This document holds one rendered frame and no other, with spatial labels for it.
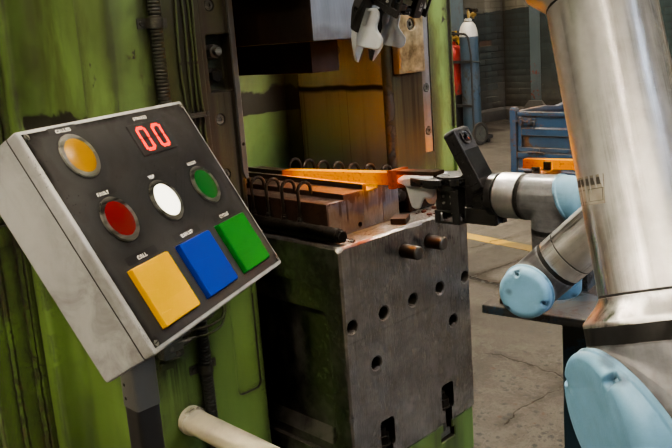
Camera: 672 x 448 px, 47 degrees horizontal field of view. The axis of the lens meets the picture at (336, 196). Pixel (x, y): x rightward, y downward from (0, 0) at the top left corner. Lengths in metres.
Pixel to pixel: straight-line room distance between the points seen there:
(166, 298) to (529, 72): 10.02
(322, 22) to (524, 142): 4.20
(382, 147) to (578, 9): 1.16
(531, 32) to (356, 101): 8.98
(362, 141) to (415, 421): 0.63
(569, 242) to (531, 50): 9.67
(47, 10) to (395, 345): 0.91
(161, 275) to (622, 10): 0.56
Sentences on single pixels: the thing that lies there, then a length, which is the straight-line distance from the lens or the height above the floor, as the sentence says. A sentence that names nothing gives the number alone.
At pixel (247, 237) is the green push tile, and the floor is 1.01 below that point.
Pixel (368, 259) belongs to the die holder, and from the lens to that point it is 1.42.
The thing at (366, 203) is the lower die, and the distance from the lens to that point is 1.48.
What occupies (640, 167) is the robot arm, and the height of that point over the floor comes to 1.16.
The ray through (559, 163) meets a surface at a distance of 1.94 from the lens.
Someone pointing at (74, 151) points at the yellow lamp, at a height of 1.17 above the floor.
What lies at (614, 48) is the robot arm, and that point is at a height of 1.25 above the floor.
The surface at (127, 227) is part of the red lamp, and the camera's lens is 0.92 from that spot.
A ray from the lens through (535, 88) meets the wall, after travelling 10.73.
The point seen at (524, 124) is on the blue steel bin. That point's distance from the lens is 5.48.
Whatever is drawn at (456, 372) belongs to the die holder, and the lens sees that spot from 1.70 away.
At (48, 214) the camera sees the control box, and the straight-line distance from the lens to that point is 0.89.
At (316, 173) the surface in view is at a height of 1.01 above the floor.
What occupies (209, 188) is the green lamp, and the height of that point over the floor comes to 1.08.
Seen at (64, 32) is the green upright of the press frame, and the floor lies 1.32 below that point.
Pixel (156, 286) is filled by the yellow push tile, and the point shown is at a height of 1.02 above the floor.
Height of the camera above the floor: 1.27
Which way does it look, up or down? 11 degrees down
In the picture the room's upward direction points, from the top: 4 degrees counter-clockwise
